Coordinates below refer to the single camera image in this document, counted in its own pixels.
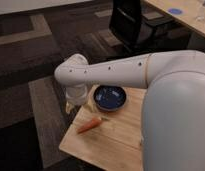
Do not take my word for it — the dark blue bowl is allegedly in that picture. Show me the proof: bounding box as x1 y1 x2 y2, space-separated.
93 85 127 111

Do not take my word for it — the blue round coaster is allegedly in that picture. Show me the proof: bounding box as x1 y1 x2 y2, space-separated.
168 8 183 15

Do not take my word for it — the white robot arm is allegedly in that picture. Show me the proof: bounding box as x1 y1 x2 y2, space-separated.
54 50 205 171

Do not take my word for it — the orange carrot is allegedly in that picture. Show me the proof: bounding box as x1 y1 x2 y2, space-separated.
77 117 107 134

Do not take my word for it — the black office chair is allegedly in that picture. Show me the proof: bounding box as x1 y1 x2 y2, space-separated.
109 0 173 53

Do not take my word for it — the clear drinking glass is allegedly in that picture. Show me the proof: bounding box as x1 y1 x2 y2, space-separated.
196 0 205 22

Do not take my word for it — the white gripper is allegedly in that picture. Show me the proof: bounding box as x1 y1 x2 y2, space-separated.
65 84 93 114

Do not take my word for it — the small wooden table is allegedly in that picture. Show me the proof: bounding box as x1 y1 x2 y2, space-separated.
59 87 145 171

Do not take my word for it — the background wooden table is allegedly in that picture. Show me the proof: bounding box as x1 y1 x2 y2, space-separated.
144 0 205 37

